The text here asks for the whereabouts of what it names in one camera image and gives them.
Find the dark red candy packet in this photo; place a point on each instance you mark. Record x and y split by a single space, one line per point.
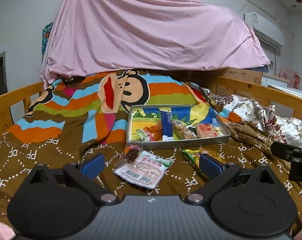
131 152

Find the red white snack packet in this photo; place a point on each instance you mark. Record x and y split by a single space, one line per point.
205 131

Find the white wall air conditioner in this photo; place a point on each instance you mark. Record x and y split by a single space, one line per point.
265 30

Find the pink draped bed sheet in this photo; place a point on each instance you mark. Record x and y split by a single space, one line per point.
94 36

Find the metal tray with cartoon print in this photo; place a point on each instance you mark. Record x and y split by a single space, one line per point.
149 115

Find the wooden bed frame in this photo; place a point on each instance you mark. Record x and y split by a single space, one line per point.
218 81

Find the orange red snack packet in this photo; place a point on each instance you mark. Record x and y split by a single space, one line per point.
152 133

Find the peanut brittle snack bar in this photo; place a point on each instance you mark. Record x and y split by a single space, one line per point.
181 130

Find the white tofu snack packet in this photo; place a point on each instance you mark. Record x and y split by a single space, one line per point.
146 170

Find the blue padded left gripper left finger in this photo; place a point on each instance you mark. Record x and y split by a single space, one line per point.
91 168

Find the striped monkey cartoon blanket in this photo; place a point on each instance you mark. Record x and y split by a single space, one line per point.
74 119

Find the blue white snack tube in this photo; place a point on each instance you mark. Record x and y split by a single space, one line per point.
166 121

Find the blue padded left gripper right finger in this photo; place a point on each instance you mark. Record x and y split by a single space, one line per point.
210 166

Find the yellow green snack bag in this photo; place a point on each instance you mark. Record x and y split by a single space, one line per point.
194 155

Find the colourful wall poster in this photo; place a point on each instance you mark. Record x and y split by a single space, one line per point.
45 37

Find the white floral quilt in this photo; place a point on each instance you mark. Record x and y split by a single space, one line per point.
241 112

